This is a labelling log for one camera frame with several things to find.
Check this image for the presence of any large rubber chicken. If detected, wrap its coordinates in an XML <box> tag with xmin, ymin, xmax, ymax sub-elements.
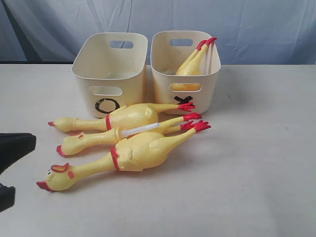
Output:
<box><xmin>37</xmin><ymin>120</ymin><xmax>211</xmax><ymax>192</ymax></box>

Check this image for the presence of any cream bin marked circle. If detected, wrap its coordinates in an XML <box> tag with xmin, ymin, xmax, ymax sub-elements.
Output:
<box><xmin>72</xmin><ymin>32</ymin><xmax>148</xmax><ymax>118</ymax></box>

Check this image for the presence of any cream bin marked cross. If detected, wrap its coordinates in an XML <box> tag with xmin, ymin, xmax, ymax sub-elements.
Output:
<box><xmin>151</xmin><ymin>31</ymin><xmax>221</xmax><ymax>114</ymax></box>

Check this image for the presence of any blue-grey backdrop curtain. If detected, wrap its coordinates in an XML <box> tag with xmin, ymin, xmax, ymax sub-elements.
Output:
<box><xmin>0</xmin><ymin>0</ymin><xmax>316</xmax><ymax>64</ymax></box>

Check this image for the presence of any rubber chicken with white tape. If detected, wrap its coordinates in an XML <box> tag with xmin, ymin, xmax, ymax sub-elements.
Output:
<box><xmin>56</xmin><ymin>113</ymin><xmax>204</xmax><ymax>156</ymax></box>

